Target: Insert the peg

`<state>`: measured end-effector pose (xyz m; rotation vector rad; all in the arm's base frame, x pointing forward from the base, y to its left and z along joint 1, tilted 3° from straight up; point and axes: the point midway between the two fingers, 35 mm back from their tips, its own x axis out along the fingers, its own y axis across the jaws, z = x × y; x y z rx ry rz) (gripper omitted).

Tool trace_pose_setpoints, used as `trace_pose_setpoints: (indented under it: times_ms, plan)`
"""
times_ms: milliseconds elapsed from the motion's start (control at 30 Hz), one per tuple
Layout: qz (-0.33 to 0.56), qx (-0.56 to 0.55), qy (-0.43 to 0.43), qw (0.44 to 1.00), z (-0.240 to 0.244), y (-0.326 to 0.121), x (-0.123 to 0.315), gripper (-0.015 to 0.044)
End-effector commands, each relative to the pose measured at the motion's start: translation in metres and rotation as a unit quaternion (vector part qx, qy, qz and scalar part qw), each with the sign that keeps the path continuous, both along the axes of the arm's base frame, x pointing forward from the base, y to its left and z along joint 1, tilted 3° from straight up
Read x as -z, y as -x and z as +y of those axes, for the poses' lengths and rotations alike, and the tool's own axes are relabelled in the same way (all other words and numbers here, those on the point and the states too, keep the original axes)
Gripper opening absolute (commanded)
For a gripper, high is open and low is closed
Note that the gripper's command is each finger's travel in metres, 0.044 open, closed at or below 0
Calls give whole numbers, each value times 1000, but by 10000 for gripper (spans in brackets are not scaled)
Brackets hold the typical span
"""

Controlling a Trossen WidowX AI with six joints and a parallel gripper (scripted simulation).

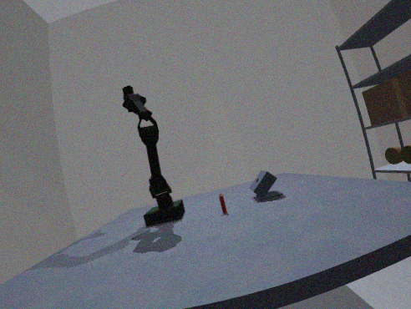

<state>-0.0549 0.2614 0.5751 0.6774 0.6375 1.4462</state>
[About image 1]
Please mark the grey flat panel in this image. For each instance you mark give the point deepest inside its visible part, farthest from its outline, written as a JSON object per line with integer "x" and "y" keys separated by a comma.
{"x": 262, "y": 184}

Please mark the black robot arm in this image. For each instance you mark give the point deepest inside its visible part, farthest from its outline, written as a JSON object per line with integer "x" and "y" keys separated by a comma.
{"x": 150, "y": 136}

